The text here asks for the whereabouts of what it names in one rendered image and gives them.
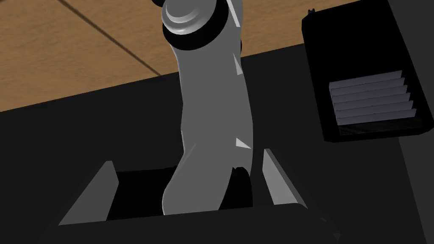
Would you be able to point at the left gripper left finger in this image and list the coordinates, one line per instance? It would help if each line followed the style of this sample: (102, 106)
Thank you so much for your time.
(93, 196)

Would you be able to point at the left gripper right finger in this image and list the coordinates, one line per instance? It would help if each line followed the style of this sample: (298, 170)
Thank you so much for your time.
(279, 184)

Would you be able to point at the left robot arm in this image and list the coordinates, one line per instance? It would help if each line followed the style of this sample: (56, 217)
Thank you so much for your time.
(213, 112)

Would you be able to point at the black box with grey slats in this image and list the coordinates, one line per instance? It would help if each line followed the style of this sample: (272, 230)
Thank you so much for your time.
(356, 54)

